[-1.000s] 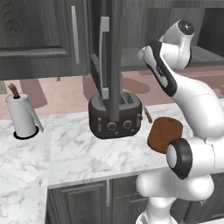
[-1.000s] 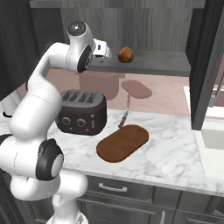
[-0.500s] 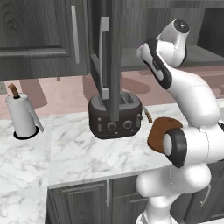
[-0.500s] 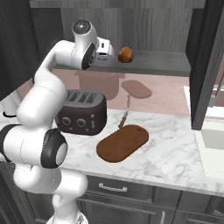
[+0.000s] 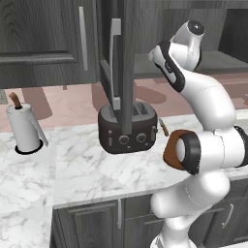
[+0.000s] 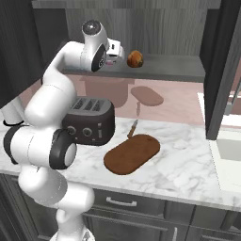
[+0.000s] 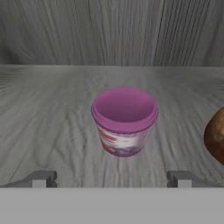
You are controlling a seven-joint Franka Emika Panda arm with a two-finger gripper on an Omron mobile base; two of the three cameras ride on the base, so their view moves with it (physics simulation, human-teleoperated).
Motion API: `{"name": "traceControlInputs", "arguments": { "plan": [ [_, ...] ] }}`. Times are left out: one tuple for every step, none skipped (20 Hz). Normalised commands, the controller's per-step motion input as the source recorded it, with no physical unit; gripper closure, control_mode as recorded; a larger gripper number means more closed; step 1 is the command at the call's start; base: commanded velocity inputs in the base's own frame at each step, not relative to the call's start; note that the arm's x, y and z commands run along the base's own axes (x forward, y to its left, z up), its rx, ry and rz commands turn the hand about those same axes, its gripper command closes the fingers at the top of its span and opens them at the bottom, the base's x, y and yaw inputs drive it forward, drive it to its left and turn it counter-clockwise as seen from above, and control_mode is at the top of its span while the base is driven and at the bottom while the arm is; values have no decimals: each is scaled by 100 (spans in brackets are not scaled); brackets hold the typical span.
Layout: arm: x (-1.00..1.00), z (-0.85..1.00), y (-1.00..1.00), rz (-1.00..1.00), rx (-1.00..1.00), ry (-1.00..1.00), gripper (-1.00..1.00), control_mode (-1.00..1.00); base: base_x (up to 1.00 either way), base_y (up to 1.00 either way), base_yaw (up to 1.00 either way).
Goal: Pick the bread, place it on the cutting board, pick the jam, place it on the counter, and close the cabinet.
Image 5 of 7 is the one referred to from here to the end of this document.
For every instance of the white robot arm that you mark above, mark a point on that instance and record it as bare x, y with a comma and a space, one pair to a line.
210, 100

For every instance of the dark wood lower cabinet door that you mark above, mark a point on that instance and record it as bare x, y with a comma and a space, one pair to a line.
90, 226
235, 210

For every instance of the dark brown toaster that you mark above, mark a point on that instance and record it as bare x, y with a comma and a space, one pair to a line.
127, 135

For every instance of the brown thin stick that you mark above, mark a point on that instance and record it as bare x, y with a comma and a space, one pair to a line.
164, 126

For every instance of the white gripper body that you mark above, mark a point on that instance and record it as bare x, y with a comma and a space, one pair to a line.
153, 55

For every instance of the open dark wood cabinet door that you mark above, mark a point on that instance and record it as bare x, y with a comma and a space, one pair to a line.
126, 64

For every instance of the dark wood drawer front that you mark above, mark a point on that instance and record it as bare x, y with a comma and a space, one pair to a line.
139, 206

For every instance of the dark grey cabinet shelf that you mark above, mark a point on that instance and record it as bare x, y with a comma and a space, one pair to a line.
226, 63

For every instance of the dark wood upper cabinet door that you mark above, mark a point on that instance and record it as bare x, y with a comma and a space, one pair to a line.
38, 38

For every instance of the brown wooden cutting board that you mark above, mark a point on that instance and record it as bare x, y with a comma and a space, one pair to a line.
171, 151

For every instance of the grey wall outlet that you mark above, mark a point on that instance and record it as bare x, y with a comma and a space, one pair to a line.
2, 97

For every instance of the white paper towel roll holder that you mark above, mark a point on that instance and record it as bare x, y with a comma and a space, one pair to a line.
23, 127

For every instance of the dark wood upper cabinet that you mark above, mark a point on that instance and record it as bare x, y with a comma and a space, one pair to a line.
235, 32

